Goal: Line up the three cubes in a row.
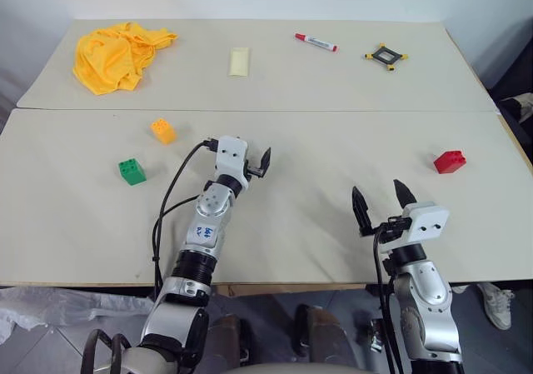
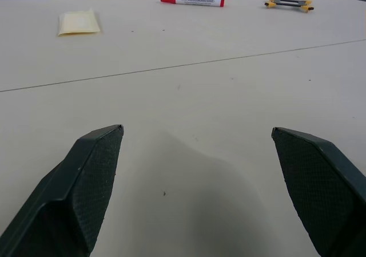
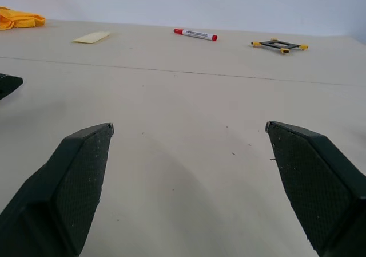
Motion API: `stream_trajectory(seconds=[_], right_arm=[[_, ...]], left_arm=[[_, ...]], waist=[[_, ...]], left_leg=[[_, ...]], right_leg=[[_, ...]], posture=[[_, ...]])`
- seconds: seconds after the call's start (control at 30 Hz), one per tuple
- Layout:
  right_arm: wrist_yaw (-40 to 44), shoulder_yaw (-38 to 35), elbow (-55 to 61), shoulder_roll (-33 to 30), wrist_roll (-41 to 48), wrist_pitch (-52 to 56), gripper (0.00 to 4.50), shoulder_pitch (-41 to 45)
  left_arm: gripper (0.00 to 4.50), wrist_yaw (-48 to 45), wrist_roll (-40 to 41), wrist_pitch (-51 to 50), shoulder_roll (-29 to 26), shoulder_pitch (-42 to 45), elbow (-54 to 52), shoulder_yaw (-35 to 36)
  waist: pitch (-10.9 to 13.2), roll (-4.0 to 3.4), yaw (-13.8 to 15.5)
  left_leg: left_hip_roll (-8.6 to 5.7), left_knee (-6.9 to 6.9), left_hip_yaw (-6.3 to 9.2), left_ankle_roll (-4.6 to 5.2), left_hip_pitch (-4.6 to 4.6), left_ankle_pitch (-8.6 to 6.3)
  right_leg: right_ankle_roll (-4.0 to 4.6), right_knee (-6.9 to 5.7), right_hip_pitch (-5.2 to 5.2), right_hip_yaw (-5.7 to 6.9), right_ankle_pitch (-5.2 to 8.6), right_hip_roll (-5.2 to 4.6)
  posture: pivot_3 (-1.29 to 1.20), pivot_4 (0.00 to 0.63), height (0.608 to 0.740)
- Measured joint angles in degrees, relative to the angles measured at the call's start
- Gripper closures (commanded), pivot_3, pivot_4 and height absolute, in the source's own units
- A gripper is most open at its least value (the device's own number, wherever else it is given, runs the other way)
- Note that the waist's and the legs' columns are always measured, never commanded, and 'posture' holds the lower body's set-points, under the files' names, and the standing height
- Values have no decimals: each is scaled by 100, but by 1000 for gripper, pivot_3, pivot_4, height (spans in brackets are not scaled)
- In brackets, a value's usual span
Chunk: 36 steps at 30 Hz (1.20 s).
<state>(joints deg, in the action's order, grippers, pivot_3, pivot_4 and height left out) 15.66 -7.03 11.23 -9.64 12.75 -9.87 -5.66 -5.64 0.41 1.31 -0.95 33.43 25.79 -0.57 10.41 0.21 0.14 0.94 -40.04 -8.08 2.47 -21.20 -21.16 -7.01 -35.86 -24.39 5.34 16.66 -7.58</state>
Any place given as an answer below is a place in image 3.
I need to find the black pointed right gripper left finger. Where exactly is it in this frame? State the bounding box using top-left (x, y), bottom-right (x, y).
top-left (0, 73), bottom-right (24, 101)

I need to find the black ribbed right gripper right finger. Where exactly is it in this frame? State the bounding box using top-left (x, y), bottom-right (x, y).
top-left (265, 121), bottom-right (366, 257)

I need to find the finger of the black ribbed left gripper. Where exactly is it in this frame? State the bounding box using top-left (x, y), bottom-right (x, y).
top-left (0, 122), bottom-right (115, 257)

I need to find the yellow cloth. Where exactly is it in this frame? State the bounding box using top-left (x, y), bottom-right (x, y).
top-left (0, 6), bottom-right (46, 31)

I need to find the pale yellow sticky note pad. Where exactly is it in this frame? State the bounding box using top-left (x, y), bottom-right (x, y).
top-left (72, 31), bottom-right (111, 44)

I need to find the red whiteboard marker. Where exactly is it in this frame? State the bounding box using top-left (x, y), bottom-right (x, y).
top-left (173, 27), bottom-right (218, 42)

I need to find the black and yellow frame bracket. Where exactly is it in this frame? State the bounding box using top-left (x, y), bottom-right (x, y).
top-left (250, 38), bottom-right (309, 56)

